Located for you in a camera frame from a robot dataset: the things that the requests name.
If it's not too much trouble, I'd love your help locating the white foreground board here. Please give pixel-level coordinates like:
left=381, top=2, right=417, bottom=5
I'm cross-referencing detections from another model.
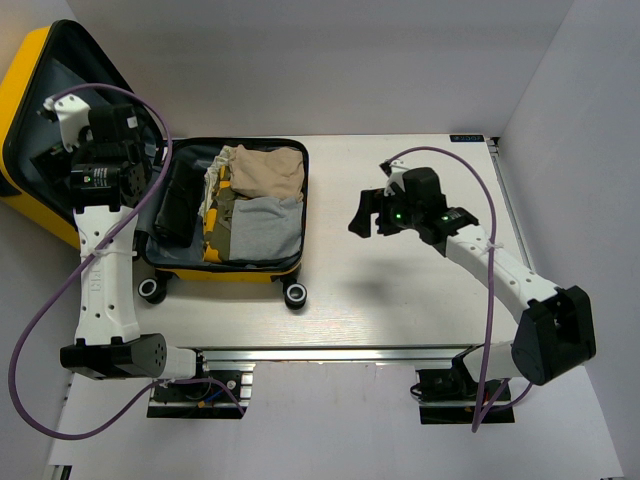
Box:
left=50, top=363, right=623, bottom=479

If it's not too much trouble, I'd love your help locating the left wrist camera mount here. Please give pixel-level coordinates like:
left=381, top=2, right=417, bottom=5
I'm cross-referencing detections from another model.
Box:
left=42, top=94, right=91, bottom=153

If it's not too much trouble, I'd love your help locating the beige garment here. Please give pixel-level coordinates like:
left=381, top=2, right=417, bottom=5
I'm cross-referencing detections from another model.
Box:
left=229, top=145, right=305, bottom=202

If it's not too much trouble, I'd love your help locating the black box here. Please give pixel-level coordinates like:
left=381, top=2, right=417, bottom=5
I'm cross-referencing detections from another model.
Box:
left=153, top=158, right=207, bottom=248

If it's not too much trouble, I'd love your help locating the grey cloth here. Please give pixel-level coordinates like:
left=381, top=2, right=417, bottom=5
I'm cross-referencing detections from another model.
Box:
left=229, top=197, right=303, bottom=262

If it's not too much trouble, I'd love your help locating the camouflage yellow green garment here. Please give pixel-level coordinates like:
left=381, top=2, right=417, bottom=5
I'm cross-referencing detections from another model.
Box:
left=203, top=166, right=238, bottom=264

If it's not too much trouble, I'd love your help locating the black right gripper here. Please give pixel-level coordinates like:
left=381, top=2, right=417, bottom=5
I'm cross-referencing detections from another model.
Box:
left=348, top=186, right=422, bottom=239

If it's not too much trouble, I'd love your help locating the white green patterned garment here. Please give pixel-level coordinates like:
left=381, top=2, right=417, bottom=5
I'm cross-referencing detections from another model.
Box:
left=198, top=145, right=237, bottom=218

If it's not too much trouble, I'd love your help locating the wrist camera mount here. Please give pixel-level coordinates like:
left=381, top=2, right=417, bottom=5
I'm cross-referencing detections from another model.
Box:
left=42, top=94, right=91, bottom=153
left=380, top=159, right=409, bottom=197

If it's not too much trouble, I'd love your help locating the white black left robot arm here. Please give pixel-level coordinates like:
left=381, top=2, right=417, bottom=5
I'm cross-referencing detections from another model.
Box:
left=43, top=94, right=212, bottom=399

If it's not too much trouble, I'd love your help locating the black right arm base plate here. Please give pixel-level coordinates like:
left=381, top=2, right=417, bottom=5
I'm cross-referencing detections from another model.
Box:
left=409, top=369, right=515, bottom=425

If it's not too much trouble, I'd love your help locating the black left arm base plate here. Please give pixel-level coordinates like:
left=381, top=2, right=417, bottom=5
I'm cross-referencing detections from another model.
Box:
left=146, top=363, right=255, bottom=420

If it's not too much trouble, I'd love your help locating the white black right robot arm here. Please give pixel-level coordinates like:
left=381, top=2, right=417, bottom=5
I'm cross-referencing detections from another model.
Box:
left=348, top=167, right=596, bottom=399

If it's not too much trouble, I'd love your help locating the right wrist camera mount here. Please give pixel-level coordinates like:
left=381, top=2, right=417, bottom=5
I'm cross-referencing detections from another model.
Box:
left=380, top=159, right=409, bottom=197

